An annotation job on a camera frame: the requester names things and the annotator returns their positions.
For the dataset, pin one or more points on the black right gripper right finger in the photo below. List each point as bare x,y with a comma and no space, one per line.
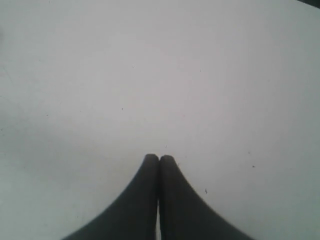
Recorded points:
183,213

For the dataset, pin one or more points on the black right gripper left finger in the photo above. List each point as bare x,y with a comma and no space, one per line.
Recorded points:
133,215

